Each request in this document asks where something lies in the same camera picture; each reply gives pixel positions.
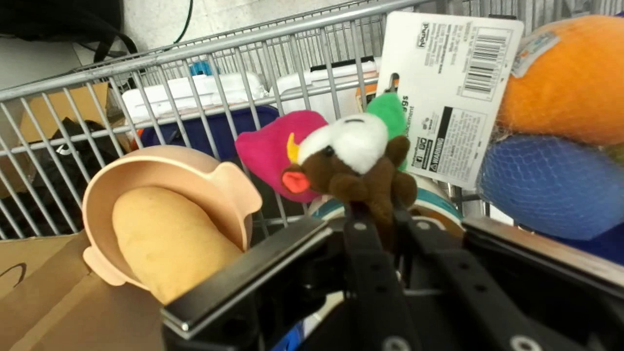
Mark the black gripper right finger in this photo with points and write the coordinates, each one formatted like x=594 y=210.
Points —
x=469 y=305

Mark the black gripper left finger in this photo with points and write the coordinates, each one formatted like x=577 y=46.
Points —
x=374 y=294

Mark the brown plush doll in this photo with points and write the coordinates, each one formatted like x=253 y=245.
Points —
x=364 y=179

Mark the blue plush ball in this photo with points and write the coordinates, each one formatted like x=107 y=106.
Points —
x=553 y=186

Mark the pink plush toy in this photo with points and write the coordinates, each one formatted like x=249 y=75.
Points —
x=274 y=149

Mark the green plush toy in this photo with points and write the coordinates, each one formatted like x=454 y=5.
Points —
x=391 y=110

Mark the white plastic case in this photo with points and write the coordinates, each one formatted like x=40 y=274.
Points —
x=196 y=95
x=313 y=85

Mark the white barcode tag card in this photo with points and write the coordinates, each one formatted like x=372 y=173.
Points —
x=450 y=85

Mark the dark blue case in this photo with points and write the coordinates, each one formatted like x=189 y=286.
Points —
x=208 y=134

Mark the orange plush ball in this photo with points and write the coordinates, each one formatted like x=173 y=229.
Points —
x=567 y=85

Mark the black fabric bundle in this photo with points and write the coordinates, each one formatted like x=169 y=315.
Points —
x=60 y=182

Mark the small cardboard piece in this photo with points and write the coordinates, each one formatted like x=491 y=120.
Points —
x=60 y=110

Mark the black backpack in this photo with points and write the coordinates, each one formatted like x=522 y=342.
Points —
x=52 y=17

